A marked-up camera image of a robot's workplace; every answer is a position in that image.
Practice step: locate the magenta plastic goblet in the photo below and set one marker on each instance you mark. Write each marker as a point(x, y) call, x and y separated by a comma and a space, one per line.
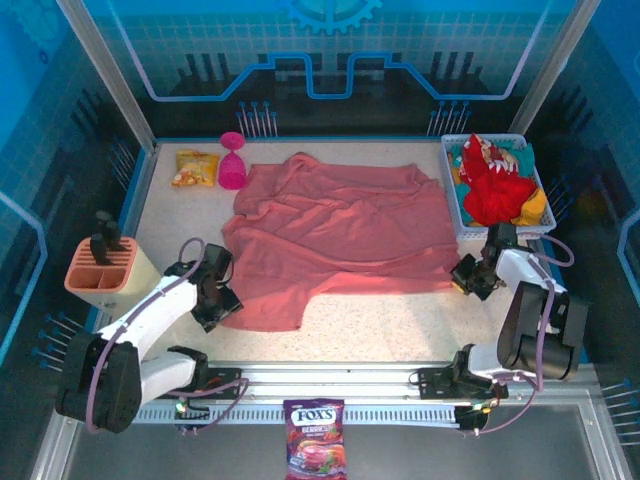
point(231, 172)

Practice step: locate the pink t-shirt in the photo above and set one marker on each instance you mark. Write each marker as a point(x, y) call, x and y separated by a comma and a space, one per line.
point(340, 225)

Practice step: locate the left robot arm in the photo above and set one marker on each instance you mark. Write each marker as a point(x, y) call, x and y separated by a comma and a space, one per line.
point(150, 305)

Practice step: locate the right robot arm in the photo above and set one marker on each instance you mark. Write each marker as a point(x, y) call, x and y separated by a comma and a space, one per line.
point(530, 325)

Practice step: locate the white plastic basket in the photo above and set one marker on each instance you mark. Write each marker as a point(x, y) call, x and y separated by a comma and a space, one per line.
point(472, 233)

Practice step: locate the red t-shirt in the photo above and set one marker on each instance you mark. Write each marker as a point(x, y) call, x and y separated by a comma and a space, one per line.
point(495, 195)

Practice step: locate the yellow t-shirt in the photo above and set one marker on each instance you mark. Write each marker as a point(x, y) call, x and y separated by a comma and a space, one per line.
point(535, 205)

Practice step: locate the black controller board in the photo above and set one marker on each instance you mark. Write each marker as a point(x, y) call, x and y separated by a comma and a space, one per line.
point(192, 412)
point(472, 417)

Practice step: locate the yellow chips bag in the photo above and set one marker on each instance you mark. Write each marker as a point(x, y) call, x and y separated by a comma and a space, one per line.
point(195, 170)

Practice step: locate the teal t-shirt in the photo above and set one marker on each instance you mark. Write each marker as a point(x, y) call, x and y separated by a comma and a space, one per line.
point(525, 157)

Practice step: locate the orange and cream knife block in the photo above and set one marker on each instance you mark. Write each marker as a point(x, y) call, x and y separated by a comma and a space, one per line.
point(82, 272)

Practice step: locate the purple Fox's candy bag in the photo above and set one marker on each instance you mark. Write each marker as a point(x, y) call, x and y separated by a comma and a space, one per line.
point(314, 435)

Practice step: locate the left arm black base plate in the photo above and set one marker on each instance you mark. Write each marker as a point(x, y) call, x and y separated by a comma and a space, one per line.
point(225, 385)

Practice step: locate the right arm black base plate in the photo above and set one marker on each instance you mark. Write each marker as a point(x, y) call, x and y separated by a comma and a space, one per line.
point(435, 382)

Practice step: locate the aluminium mounting rail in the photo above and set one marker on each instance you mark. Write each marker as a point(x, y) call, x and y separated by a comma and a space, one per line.
point(325, 380)

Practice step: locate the aluminium frame post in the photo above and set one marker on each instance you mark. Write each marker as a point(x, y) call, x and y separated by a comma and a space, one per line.
point(552, 65)
point(110, 75)

